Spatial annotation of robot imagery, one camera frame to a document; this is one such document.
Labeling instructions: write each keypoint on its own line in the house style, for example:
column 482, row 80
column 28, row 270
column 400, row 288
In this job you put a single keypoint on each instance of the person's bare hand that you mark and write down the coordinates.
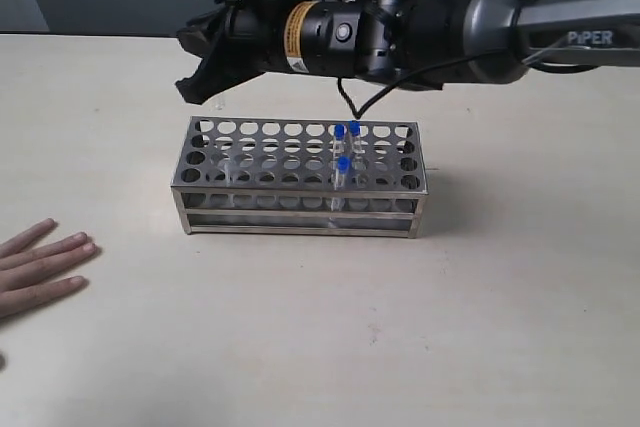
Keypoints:
column 36, row 274

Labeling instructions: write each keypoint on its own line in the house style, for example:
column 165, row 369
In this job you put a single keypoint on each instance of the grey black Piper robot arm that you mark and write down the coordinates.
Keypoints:
column 414, row 45

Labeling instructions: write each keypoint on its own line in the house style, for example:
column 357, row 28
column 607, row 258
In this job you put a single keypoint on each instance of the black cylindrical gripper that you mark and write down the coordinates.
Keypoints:
column 307, row 37

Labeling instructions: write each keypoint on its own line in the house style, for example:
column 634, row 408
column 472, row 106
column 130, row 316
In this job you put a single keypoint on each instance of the stainless steel test tube rack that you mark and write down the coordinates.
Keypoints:
column 274, row 176

